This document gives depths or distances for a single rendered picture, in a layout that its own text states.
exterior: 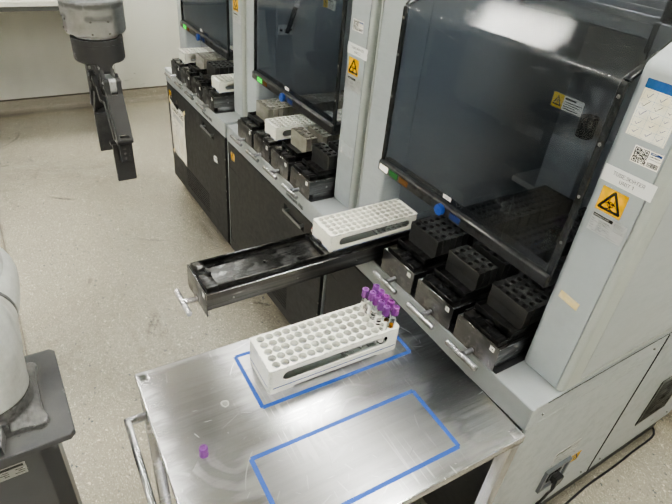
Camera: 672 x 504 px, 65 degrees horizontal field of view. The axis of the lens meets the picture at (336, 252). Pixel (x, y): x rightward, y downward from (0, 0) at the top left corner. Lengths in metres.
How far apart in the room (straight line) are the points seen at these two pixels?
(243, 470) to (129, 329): 1.56
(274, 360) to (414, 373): 0.29
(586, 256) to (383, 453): 0.55
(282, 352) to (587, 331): 0.62
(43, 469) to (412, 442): 0.77
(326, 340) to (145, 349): 1.36
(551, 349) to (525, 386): 0.10
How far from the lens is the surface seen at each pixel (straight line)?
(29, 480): 1.35
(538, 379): 1.34
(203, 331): 2.38
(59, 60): 4.71
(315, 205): 1.79
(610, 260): 1.12
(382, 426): 1.03
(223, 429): 1.01
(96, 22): 0.91
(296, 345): 1.07
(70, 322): 2.54
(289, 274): 1.37
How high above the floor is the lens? 1.63
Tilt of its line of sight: 35 degrees down
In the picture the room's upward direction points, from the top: 6 degrees clockwise
